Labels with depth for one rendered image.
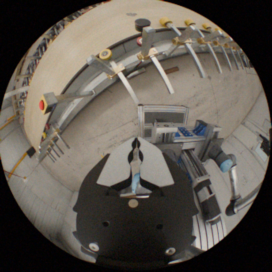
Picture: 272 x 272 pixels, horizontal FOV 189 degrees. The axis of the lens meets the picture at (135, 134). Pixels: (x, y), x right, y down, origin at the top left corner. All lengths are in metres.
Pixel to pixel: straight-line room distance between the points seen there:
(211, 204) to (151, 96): 1.49
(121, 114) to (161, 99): 0.75
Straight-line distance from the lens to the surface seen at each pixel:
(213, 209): 0.59
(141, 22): 0.42
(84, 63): 0.68
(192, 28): 0.54
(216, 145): 0.80
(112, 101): 1.49
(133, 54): 0.89
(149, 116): 1.28
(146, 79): 1.45
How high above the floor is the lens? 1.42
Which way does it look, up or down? 61 degrees down
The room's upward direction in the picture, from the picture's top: 176 degrees counter-clockwise
